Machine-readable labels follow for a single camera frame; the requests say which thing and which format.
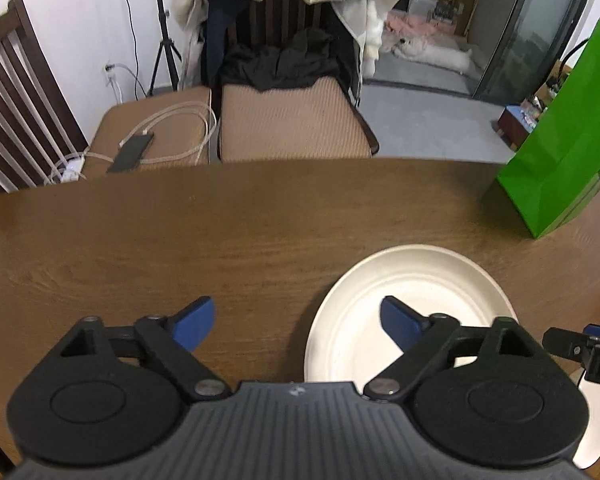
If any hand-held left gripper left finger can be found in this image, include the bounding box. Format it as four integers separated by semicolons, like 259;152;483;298
55;296;231;401

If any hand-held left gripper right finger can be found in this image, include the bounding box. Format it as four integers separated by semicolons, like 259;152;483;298
362;296;551;403

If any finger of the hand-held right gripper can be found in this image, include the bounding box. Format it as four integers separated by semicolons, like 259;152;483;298
542;324;600;386

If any beige plate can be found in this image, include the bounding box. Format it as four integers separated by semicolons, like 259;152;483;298
304;244;520;383

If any brown seat cushion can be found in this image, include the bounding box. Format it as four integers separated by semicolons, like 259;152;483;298
220;76;373;163
87;86;215;180

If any green paper bag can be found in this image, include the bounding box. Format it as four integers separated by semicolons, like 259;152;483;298
496;18;600;240

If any black smartphone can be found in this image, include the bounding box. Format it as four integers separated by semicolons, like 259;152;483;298
106;132;156;174

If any white power strip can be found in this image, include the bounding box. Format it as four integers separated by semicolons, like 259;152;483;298
60;157;87;183

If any dark brown box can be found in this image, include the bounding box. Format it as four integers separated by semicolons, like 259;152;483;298
496;105;546;153

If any black cloth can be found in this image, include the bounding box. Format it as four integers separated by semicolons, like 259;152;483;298
220;27;341;92

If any white fluffy dog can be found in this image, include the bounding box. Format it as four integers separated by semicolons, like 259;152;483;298
382;35;473;71

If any cream canvas bag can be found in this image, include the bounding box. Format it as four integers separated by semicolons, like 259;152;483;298
175;0;206;91

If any black tripod stand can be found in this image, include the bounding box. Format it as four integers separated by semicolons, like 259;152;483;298
147;0;183;97

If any dark blue garment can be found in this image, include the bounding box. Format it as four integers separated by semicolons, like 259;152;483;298
200;0;241;86

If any black framed glass door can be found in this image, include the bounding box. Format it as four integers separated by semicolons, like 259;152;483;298
472;0;600;106

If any dark wooden slatted chair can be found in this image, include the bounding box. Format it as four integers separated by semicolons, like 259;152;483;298
0;0;90;196

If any dark wooden chair under clothes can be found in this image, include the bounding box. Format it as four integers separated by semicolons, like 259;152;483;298
200;0;381;161

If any tan cardboard carton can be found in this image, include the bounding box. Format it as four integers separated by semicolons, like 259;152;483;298
450;0;483;36

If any black phone with cables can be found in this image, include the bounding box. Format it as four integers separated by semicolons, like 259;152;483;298
55;101;217;183

